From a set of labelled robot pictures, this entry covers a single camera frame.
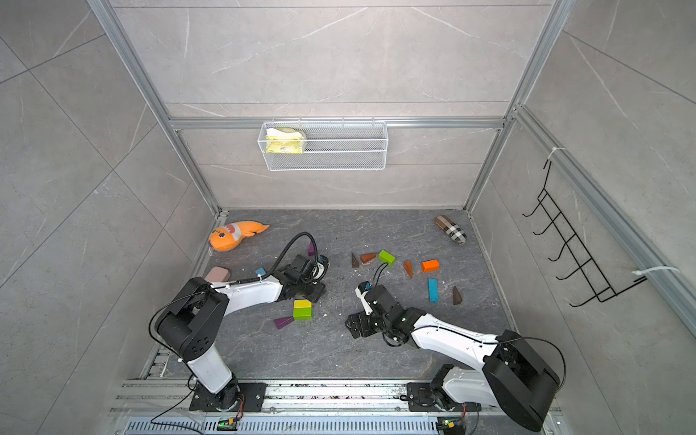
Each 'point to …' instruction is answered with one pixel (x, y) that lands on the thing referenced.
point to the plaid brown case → (451, 229)
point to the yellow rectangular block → (303, 304)
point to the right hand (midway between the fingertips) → (358, 320)
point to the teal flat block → (433, 290)
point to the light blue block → (260, 271)
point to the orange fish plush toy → (227, 237)
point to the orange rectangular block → (430, 265)
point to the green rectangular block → (303, 314)
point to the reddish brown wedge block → (366, 257)
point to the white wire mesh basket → (324, 145)
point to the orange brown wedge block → (408, 265)
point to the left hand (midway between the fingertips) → (322, 283)
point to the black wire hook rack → (595, 282)
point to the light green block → (386, 257)
